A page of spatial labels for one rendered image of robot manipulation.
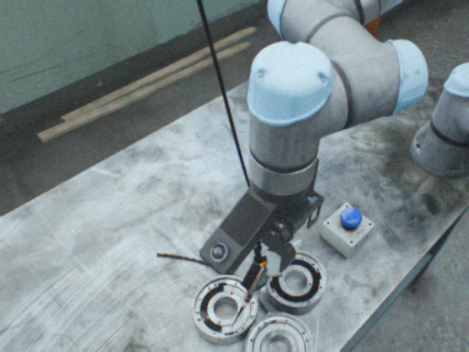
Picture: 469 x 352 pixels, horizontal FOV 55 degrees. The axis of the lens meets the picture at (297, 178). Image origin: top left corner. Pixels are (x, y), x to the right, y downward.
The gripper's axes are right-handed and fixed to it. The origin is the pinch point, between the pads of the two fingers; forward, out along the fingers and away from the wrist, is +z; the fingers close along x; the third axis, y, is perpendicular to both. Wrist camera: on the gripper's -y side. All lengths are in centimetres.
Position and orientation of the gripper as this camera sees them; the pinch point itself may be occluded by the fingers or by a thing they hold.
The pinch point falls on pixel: (262, 268)
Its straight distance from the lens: 67.1
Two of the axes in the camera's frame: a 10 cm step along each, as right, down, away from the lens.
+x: -7.6, -5.5, 3.6
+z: -1.0, 6.3, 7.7
